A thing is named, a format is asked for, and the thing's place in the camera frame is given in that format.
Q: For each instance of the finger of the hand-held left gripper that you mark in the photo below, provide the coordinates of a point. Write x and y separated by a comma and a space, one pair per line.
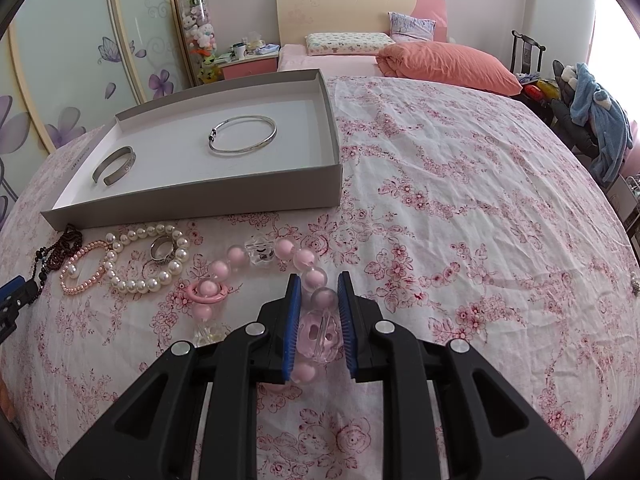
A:
25, 294
7, 321

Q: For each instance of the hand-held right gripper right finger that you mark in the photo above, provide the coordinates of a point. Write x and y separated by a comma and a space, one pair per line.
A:
346, 320

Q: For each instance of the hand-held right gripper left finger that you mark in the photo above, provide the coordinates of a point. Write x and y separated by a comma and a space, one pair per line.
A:
295, 320

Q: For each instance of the grey cardboard box tray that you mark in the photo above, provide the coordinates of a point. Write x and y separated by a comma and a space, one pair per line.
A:
165, 170

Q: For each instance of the thin silver bangle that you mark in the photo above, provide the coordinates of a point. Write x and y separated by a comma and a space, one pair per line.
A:
240, 151

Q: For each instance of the pink nightstand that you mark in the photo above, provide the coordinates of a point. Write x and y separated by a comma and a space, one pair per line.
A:
245, 67

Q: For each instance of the pink bed mattress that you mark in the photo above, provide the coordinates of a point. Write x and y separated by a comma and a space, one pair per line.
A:
320, 62

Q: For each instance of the flower print sliding wardrobe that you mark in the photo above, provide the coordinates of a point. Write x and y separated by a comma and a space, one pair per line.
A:
75, 35

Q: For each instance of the small blue pouch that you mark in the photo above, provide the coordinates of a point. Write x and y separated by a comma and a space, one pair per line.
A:
265, 49

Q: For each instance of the white mug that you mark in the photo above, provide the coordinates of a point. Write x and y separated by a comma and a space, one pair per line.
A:
239, 51

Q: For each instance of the folded salmon quilt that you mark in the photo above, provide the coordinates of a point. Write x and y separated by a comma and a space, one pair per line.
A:
450, 65

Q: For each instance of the cream patterned pillow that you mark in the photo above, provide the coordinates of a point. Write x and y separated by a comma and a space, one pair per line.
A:
350, 44

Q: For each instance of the red and yellow toy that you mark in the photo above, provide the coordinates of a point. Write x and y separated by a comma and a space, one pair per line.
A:
537, 91

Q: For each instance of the purple patterned pillow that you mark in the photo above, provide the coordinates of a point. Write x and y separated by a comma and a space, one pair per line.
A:
412, 27

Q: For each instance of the cream and pink headboard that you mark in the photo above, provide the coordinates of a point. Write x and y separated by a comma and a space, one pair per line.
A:
340, 10

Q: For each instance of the clear plush toy tube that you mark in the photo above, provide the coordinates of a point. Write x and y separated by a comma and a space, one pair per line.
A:
197, 25

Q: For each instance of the dark wooden chair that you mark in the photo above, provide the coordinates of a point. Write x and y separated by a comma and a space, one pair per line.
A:
520, 50

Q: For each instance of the blue fleece garment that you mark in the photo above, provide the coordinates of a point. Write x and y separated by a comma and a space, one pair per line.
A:
605, 120

